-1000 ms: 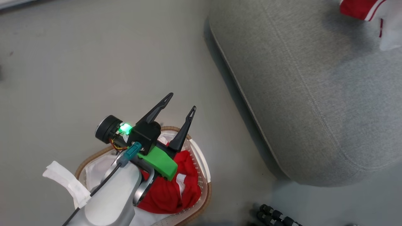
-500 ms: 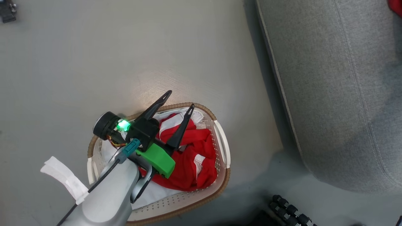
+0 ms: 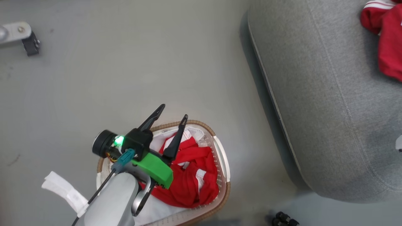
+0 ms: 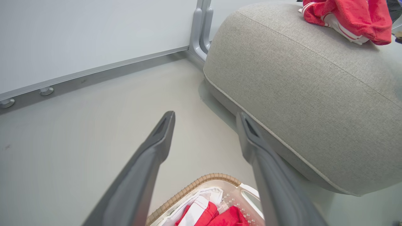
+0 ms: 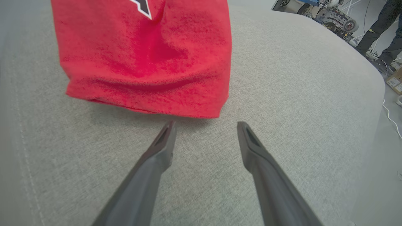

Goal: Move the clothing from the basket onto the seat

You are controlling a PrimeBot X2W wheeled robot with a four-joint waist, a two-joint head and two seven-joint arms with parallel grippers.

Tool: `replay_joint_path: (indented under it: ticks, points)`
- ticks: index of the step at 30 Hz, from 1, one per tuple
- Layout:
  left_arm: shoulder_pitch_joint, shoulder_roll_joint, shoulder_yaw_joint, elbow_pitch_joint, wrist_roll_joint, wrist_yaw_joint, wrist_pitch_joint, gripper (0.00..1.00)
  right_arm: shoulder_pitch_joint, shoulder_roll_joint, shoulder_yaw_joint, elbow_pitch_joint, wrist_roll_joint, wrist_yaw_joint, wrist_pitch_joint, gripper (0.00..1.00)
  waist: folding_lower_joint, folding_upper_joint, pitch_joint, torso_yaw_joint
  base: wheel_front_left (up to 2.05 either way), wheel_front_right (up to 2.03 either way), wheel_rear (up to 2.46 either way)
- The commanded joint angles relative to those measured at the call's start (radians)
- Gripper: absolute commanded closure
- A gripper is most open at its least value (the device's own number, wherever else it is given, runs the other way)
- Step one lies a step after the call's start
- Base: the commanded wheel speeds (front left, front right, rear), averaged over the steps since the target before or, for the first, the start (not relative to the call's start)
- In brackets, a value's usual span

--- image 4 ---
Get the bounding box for red white clothes in basket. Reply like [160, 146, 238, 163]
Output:
[160, 187, 223, 226]

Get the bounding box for grey partition corner post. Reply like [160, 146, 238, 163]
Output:
[188, 0, 214, 62]

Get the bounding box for white laundry basket woven rim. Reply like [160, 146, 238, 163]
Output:
[146, 173, 265, 226]

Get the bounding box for red white striped garment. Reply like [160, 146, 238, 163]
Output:
[175, 196, 250, 226]

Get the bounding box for red and white garment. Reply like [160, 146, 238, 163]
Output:
[298, 0, 393, 46]

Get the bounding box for white partition panel aluminium frame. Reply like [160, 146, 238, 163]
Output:
[0, 0, 201, 101]

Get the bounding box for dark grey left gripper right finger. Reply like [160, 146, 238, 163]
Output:
[236, 112, 327, 226]

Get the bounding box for grey fabric ottoman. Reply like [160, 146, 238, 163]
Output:
[203, 2, 402, 196]

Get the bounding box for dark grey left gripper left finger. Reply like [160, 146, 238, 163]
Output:
[82, 111, 176, 226]

